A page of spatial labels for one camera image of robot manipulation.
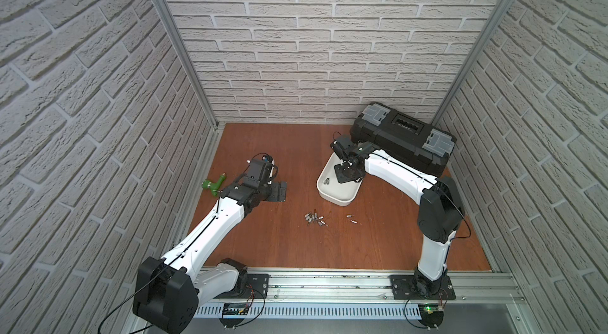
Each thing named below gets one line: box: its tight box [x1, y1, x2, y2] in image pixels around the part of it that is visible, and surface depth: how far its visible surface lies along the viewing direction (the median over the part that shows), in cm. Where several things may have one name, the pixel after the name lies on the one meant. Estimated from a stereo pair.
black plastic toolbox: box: [349, 101, 457, 177], surface depth 95 cm
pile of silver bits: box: [304, 212, 329, 228], surface depth 89 cm
